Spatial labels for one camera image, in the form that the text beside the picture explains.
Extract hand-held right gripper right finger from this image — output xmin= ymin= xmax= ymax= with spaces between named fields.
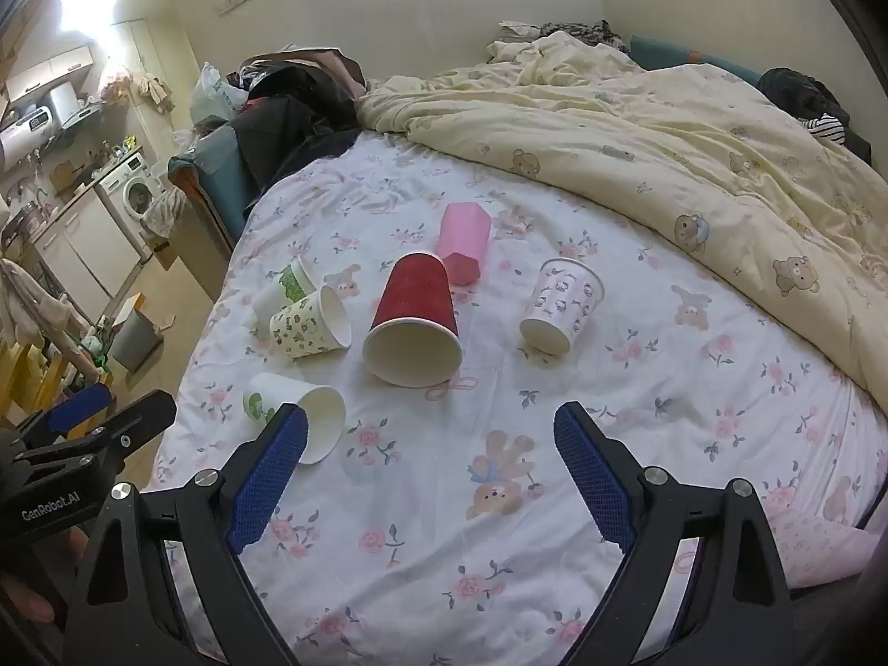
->
xmin=553 ymin=401 xmax=799 ymax=666

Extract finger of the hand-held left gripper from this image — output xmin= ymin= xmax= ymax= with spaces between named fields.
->
xmin=14 ymin=390 xmax=178 ymax=483
xmin=28 ymin=384 xmax=115 ymax=441

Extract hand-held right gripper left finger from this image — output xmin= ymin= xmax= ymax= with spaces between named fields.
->
xmin=61 ymin=402 xmax=310 ymax=666

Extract red paper cup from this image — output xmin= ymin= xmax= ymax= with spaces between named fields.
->
xmin=362 ymin=251 xmax=465 ymax=388

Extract white cup with green print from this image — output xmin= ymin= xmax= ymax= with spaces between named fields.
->
xmin=243 ymin=372 xmax=346 ymax=465

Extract green patterned paper cup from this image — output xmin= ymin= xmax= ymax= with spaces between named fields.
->
xmin=268 ymin=284 xmax=354 ymax=360

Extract white cup with pink print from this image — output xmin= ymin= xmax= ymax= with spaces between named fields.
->
xmin=519 ymin=258 xmax=604 ymax=356

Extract white cup with green leaves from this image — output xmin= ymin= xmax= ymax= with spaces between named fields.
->
xmin=251 ymin=254 xmax=319 ymax=324

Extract pink plastic cup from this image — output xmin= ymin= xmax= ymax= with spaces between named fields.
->
xmin=437 ymin=201 xmax=493 ymax=285

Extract person's left hand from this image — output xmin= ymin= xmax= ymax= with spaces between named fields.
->
xmin=0 ymin=526 xmax=88 ymax=629

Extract yellow wooden rack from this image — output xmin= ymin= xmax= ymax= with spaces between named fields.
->
xmin=0 ymin=339 xmax=79 ymax=421

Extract grey trash bin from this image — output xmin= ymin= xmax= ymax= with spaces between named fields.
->
xmin=111 ymin=305 xmax=165 ymax=370

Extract white base cabinet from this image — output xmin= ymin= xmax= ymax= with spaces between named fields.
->
xmin=31 ymin=187 xmax=143 ymax=320

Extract white floral bed sheet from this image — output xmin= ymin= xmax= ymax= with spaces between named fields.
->
xmin=149 ymin=128 xmax=888 ymax=666

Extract white washing machine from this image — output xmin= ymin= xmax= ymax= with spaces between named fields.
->
xmin=97 ymin=149 xmax=168 ymax=237

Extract white water heater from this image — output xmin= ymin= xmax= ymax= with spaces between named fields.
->
xmin=0 ymin=107 xmax=51 ymax=176

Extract hanging beige towels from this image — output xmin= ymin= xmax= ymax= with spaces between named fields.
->
xmin=100 ymin=68 xmax=176 ymax=115

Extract white plastic bag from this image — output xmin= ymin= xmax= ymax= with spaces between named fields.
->
xmin=189 ymin=62 xmax=244 ymax=122

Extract pile of dark clothes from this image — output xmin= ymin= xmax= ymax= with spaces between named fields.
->
xmin=232 ymin=48 xmax=369 ymax=195

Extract yellow bear-print quilt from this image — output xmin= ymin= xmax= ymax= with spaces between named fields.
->
xmin=354 ymin=31 xmax=888 ymax=396

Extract striped garment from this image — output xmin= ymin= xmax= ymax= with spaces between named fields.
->
xmin=801 ymin=113 xmax=849 ymax=147

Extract teal pillow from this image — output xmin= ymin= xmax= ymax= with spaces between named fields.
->
xmin=630 ymin=34 xmax=764 ymax=84

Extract black garment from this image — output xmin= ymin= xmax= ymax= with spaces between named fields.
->
xmin=756 ymin=68 xmax=874 ymax=162

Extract grey patterned cloth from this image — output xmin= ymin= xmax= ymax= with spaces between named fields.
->
xmin=499 ymin=19 xmax=629 ymax=54

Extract teal padded bed frame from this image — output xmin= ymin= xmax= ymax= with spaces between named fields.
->
xmin=168 ymin=123 xmax=259 ymax=292

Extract white wall cabinet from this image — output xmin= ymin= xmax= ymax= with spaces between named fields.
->
xmin=6 ymin=45 xmax=95 ymax=102

